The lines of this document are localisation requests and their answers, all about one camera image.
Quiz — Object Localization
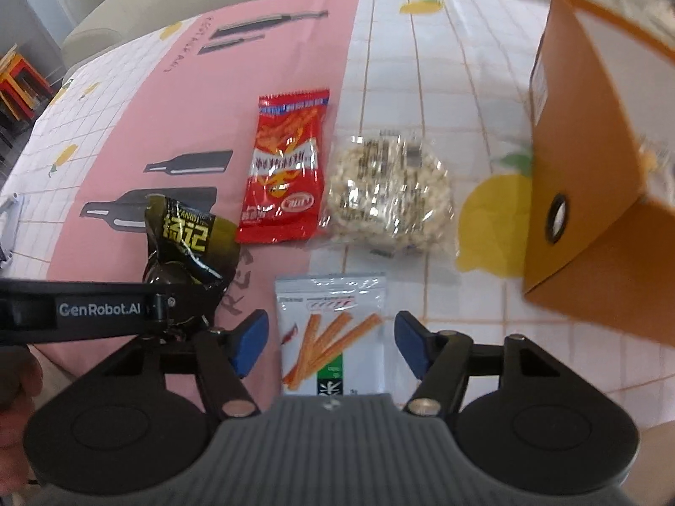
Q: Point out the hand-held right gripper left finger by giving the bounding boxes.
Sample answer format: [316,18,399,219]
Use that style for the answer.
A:
[124,309,270,417]

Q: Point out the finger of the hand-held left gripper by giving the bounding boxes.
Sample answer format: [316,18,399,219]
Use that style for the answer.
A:
[150,283,227,336]

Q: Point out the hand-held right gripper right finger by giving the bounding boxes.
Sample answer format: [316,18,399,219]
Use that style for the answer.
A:
[394,310,561,417]

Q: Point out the black snack packet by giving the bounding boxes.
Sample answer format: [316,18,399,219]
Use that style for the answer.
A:
[142,194,241,328]

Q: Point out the white packet with orange sticks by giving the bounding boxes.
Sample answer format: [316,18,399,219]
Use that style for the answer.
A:
[273,271,389,399]

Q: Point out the orange cardboard box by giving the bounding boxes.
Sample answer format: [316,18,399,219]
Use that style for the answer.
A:
[521,0,675,350]

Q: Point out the person's left hand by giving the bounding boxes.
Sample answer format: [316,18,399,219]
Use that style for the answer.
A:
[0,347,45,467]

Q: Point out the clear rice cracker packet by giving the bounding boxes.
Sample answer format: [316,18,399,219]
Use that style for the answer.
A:
[319,129,457,260]

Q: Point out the bright red snack packet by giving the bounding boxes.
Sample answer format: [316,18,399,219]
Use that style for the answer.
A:
[235,88,331,246]

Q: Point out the red yellow stool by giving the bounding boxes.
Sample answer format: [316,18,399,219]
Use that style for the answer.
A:
[0,43,54,134]

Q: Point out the printed pink white tablecloth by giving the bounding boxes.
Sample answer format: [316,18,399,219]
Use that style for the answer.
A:
[0,0,675,433]

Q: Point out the orange yellow snack packet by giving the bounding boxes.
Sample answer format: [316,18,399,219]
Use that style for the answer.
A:
[635,134,675,206]

